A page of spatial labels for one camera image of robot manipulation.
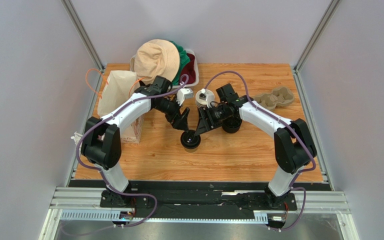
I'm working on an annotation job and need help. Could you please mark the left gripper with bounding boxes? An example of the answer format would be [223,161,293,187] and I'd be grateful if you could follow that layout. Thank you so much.
[153,95,189,132]

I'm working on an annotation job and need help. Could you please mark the single brown paper cup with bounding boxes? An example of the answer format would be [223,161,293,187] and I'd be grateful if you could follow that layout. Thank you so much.
[184,147,198,153]

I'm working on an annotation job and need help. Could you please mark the white paper bag orange handles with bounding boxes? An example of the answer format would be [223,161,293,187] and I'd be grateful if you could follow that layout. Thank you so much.
[93,70,145,144]

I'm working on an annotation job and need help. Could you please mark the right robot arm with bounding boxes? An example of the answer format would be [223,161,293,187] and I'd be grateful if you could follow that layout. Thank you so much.
[193,83,317,209]

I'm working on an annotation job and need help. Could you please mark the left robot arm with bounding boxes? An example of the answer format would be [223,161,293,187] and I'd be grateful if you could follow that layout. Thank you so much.
[76,75,193,207]

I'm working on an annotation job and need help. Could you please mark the stack of paper cups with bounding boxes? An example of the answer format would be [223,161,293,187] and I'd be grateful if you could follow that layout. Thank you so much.
[195,88,216,111]

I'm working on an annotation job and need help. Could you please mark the stack of black lids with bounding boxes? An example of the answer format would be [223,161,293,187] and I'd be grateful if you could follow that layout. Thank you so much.
[221,116,243,134]

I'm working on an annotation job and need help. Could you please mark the dark red cloth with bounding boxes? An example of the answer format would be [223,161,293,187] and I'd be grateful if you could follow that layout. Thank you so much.
[179,52,196,85]

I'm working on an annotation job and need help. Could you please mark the green cloth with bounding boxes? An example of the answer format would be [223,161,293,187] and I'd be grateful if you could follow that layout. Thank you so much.
[170,40,191,86]

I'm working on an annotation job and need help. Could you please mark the beige bucket hat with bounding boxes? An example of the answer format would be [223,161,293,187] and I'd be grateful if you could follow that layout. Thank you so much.
[130,39,180,85]

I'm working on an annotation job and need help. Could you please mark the white plastic basket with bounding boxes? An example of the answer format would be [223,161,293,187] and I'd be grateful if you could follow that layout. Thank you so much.
[130,39,199,89]

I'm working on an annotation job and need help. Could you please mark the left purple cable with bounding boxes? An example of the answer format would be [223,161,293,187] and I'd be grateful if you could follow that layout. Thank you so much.
[75,73,190,228]

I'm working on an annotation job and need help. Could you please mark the purple cable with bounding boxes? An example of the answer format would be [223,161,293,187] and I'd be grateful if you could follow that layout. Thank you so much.
[75,73,190,228]
[202,70,318,232]

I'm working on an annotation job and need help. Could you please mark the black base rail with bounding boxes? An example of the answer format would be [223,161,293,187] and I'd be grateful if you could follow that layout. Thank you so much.
[68,179,333,221]

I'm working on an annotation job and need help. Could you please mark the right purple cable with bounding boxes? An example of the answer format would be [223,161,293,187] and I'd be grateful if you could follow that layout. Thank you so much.
[202,70,318,232]

